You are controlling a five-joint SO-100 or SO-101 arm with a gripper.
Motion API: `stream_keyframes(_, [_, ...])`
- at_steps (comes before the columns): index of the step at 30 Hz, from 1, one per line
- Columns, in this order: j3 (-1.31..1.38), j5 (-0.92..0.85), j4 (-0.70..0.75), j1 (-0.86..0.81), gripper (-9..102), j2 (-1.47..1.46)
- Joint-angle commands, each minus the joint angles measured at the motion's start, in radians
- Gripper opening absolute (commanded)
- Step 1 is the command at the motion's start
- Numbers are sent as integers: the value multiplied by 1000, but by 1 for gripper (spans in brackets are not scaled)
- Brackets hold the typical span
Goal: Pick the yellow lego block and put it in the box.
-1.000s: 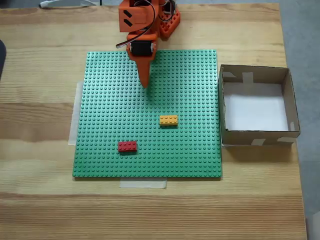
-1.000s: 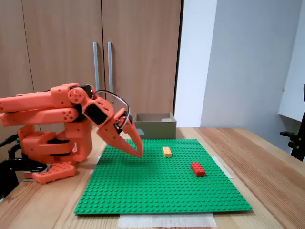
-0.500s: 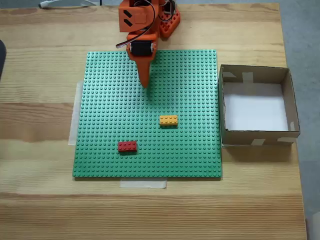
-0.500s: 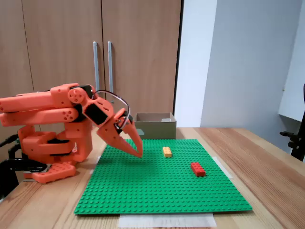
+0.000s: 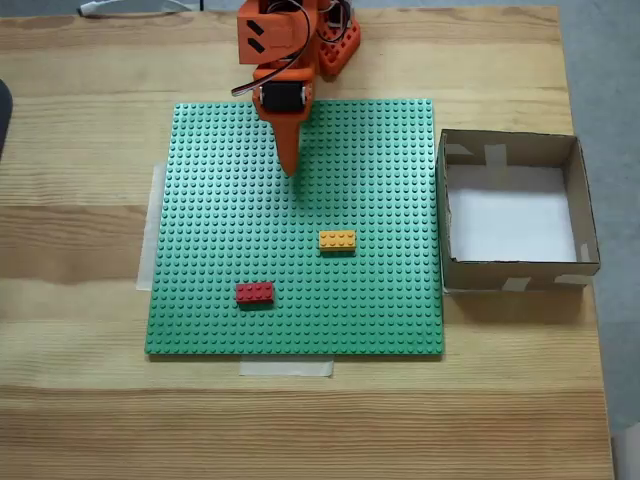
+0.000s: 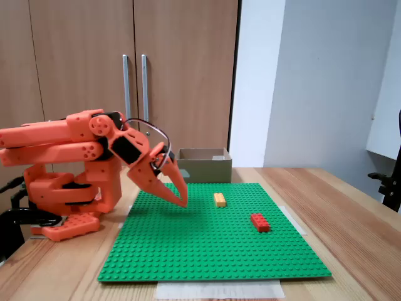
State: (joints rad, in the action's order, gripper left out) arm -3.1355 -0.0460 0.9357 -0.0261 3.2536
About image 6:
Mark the black table clamp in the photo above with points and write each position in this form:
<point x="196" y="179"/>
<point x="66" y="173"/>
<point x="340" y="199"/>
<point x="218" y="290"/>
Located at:
<point x="12" y="232"/>

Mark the wooden cabinet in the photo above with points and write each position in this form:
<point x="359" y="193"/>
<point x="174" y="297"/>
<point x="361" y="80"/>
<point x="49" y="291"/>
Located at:
<point x="78" y="47"/>

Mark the yellow lego block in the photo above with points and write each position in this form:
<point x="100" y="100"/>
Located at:
<point x="220" y="200"/>

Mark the green lego baseplate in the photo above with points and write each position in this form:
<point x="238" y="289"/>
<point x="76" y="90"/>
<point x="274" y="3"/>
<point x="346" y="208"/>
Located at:
<point x="203" y="244"/>

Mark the wide masking tape strip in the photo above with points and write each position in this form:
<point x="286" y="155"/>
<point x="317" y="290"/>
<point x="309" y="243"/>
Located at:
<point x="219" y="290"/>

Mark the open cardboard box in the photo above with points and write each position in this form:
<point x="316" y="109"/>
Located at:
<point x="210" y="171"/>

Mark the black stand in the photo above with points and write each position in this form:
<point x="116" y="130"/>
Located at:
<point x="391" y="188"/>

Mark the short masking tape strip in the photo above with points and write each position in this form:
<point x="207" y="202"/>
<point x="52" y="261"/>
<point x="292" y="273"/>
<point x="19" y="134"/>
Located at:
<point x="297" y="224"/>
<point x="125" y="218"/>

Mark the red lego block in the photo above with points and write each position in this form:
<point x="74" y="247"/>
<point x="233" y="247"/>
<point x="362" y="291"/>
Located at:
<point x="260" y="222"/>

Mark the white panel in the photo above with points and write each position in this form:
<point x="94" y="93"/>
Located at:
<point x="387" y="94"/>

